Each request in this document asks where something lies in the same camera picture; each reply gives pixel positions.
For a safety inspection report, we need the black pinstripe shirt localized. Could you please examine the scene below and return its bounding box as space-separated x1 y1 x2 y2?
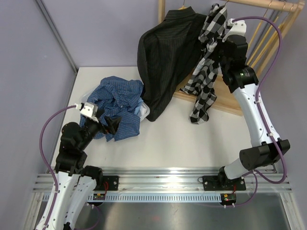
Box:
137 7 206 122

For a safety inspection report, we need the yellow hanger of blue shirt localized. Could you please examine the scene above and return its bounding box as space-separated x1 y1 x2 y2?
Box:
248 14 287 68

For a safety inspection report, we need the wooden clothes rack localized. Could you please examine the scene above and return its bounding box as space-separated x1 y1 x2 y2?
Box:
173 0 305 116

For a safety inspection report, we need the light blue shirt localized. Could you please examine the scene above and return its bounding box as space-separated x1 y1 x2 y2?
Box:
134 97 143 115

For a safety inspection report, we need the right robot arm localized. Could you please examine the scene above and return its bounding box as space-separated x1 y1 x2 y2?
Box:
217 34 290 190

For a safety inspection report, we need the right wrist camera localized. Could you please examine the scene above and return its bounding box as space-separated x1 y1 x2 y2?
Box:
222 18 247 42

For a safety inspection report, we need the white slotted cable duct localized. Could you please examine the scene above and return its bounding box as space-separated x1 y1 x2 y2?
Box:
42 193 223 203

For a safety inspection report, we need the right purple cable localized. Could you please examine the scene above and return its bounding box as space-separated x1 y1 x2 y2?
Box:
230 15 288 184

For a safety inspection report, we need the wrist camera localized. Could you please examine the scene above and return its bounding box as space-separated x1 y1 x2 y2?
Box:
74 102 99 123
222 18 247 42

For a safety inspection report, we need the black white checkered shirt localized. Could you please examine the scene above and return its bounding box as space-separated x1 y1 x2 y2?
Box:
181 3 227 124

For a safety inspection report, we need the white plastic laundry basket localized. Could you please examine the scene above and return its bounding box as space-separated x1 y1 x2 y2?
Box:
74 98 150 123

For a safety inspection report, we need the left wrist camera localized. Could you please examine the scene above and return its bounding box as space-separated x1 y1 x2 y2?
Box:
74 102 99 123

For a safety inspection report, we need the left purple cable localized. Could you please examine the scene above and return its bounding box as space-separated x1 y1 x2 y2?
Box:
38 105 80 230

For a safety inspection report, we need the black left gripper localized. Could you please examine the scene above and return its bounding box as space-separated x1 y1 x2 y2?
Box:
78 110 121 151

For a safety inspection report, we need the aluminium rail base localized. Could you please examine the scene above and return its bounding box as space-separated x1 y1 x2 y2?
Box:
32 166 292 193

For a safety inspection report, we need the blue plaid shirt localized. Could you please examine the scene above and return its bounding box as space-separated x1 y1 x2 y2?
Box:
87 76 143 141

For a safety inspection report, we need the hanger of black shirt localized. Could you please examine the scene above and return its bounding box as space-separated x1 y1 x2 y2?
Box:
178 0 187 10

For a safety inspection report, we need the purple cable under duct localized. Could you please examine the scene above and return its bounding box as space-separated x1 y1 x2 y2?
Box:
83 202 106 227

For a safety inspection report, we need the aluminium corner frame post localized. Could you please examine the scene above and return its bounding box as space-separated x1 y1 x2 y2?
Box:
34 0 79 75

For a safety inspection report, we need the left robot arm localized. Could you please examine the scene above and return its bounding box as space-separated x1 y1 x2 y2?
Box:
36 116 121 230

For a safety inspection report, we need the hanger of plaid shirt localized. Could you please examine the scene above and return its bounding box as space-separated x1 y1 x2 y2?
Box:
248 9 268 49

